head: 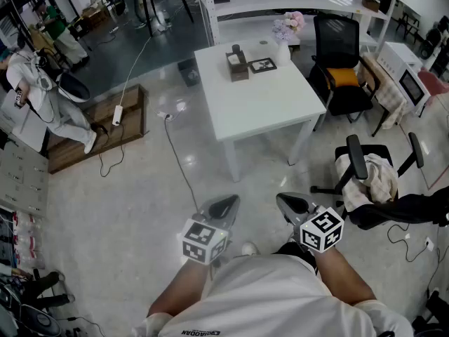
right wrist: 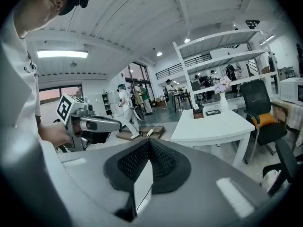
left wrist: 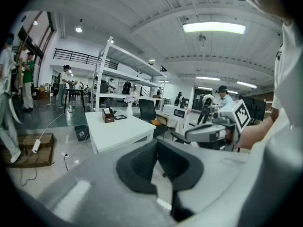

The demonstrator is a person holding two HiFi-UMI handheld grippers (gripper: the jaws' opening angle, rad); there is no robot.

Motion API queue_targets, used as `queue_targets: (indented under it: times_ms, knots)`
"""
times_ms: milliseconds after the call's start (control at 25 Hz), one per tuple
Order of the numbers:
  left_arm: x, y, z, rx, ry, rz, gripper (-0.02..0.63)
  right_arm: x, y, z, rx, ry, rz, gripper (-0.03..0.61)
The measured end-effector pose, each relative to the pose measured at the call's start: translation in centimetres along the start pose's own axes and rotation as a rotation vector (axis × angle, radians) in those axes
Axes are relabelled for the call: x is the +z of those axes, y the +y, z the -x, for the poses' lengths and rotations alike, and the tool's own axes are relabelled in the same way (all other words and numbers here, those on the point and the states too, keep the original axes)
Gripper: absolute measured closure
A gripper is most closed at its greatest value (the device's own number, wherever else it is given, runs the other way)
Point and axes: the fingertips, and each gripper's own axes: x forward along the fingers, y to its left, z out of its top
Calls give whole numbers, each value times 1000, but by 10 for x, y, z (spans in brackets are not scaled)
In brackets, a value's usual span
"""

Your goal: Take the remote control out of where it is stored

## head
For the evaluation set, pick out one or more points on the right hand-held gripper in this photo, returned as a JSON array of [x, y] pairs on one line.
[[321, 230]]

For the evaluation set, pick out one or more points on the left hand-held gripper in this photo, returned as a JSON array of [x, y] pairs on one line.
[[200, 239]]

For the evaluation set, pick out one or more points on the brown wooden organizer box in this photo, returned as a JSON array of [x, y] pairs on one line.
[[238, 73]]

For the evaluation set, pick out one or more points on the black rounded remote control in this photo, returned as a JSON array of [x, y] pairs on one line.
[[236, 48]]

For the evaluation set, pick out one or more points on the person's left forearm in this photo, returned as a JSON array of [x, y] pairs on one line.
[[179, 286]]

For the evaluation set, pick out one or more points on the person's right forearm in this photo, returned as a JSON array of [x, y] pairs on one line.
[[340, 276]]

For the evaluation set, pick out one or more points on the person's black trousers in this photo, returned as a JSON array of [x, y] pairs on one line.
[[294, 253]]

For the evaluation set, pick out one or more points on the person's left white shoe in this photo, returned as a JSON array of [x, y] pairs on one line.
[[250, 248]]

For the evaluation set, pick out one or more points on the black armrest office chair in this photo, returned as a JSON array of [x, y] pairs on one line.
[[358, 160]]

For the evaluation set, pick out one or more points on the beige checked cloth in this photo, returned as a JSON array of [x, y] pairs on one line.
[[375, 181]]

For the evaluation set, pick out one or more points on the person's white t-shirt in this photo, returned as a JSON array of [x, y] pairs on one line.
[[266, 300]]

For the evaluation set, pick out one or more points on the white floor socket plug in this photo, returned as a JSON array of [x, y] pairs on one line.
[[165, 115]]

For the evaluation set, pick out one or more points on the orange cushion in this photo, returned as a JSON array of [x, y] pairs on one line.
[[342, 77]]

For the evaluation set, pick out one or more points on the black waste bin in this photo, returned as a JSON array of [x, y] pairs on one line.
[[189, 74]]

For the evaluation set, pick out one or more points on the white power strip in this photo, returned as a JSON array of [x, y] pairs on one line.
[[117, 114]]

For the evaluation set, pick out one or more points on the beige checked tablecloth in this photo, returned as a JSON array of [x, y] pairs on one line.
[[386, 93]]

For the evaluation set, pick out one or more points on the white vase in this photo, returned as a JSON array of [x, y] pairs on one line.
[[283, 56]]

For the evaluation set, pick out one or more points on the brown wooden pallet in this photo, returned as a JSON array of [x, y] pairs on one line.
[[105, 111]]

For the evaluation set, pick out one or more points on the black mesh office chair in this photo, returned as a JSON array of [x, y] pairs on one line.
[[335, 37]]

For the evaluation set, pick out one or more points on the white microwave oven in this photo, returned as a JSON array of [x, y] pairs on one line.
[[396, 61]]

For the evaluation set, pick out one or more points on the purple and pink flowers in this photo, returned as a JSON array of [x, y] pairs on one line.
[[287, 26]]

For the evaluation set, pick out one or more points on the pink chair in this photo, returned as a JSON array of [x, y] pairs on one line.
[[435, 81]]

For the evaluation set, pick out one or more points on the white round bin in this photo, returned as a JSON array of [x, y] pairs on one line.
[[75, 90]]

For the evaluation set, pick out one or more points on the shrink-wrapped water bottle pack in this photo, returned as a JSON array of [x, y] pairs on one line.
[[29, 237]]

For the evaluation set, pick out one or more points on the grey filing cabinet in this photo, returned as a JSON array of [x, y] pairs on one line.
[[21, 177]]

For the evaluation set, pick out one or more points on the black round fan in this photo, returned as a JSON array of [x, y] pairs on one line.
[[40, 321]]

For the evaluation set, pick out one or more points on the black picture frame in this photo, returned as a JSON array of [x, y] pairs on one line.
[[263, 65]]

